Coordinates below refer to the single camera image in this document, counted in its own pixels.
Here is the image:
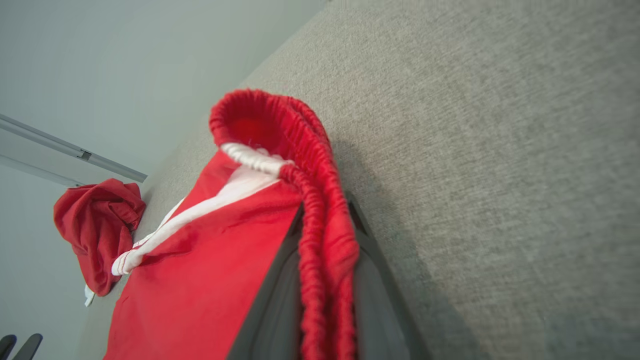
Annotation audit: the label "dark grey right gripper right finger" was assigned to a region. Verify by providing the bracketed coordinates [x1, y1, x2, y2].
[347, 191, 432, 360]

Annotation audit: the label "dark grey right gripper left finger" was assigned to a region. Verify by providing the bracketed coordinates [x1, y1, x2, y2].
[227, 204, 306, 360]

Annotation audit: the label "red shorts with white stripes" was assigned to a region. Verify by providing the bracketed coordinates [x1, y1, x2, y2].
[102, 88, 361, 360]

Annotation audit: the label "red T-shirt with white sleeves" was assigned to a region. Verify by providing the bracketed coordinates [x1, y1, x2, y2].
[53, 178, 147, 307]

